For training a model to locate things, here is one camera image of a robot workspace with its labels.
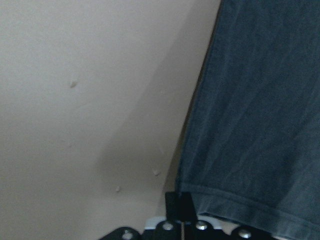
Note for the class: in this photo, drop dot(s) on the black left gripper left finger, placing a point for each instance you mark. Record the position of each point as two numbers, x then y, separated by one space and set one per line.
172 207

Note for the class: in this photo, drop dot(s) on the black graphic t-shirt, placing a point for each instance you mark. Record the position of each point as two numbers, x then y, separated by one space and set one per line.
251 151

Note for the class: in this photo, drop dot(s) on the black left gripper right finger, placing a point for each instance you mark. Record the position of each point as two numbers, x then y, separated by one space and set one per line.
187 210

